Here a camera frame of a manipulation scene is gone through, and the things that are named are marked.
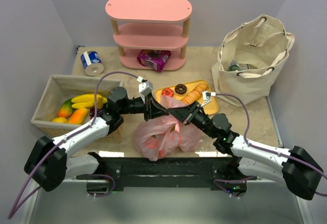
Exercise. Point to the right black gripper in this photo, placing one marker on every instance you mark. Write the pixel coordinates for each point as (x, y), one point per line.
(190, 114)

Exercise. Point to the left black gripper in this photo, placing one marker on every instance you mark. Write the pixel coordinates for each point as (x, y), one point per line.
(148, 108)

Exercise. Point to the pink plastic bag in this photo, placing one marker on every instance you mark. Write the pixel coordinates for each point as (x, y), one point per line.
(156, 138)

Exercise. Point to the purple snack packet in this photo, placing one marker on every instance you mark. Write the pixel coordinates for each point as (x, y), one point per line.
(154, 59)

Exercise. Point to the dark red grapes bunch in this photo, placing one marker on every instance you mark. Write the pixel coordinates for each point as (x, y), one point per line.
(93, 112)

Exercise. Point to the clear water bottle green label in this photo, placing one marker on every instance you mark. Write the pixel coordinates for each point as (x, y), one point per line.
(235, 66)

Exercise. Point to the cream canvas tote bag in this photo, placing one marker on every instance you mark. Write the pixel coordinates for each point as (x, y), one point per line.
(263, 43)

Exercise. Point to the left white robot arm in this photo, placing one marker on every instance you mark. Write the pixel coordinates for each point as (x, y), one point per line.
(48, 162)

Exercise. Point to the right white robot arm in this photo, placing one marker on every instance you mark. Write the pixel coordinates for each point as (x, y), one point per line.
(300, 172)

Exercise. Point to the long baguette bread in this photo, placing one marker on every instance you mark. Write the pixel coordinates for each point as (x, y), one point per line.
(195, 94)

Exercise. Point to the pink sprinkled donut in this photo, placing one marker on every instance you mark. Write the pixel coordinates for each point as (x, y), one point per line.
(167, 92)

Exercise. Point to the chocolate donut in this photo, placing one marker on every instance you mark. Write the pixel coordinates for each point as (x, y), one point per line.
(181, 89)

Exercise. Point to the yellow plastic tray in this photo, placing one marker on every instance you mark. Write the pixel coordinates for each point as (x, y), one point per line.
(210, 108)

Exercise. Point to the yellow banana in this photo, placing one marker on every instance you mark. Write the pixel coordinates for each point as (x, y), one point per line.
(88, 101)

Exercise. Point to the orange mango fruit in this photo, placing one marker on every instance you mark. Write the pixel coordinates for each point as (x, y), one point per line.
(74, 115)

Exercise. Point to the blue white tin can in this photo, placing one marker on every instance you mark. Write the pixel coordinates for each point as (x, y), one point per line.
(92, 63)

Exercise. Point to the pink three-tier shelf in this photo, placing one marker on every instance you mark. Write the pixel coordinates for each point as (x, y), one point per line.
(150, 25)

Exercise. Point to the wicker basket with liner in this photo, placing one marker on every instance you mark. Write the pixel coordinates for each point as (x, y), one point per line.
(60, 88)

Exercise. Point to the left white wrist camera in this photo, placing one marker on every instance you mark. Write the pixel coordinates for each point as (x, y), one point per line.
(144, 88)

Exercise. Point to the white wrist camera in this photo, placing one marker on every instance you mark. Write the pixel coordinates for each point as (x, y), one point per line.
(207, 97)
(144, 88)

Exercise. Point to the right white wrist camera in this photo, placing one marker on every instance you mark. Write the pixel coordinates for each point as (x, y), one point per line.
(207, 97)

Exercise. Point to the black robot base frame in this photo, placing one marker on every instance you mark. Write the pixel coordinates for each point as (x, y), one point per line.
(214, 173)

